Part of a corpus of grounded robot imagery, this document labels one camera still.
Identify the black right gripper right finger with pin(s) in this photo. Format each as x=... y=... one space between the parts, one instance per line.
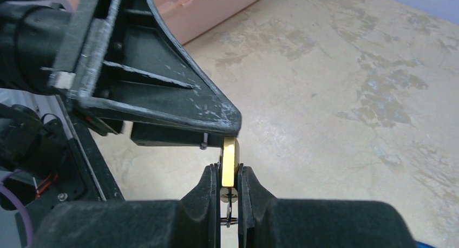
x=268 y=221

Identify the pink plastic storage box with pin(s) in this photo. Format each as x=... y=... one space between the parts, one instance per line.
x=188 y=19

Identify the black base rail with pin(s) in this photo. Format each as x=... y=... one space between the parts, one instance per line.
x=59 y=151

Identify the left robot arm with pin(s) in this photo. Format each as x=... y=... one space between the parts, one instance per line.
x=31 y=35

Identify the silver padlock key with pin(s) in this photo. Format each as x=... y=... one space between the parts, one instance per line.
x=229 y=196

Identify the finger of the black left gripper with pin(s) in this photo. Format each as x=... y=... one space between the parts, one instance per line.
x=150 y=135

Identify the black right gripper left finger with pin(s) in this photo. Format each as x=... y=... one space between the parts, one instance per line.
x=193 y=221

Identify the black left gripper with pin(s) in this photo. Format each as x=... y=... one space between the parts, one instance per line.
x=128 y=66

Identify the brass padlock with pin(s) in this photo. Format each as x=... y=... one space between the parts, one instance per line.
x=229 y=162

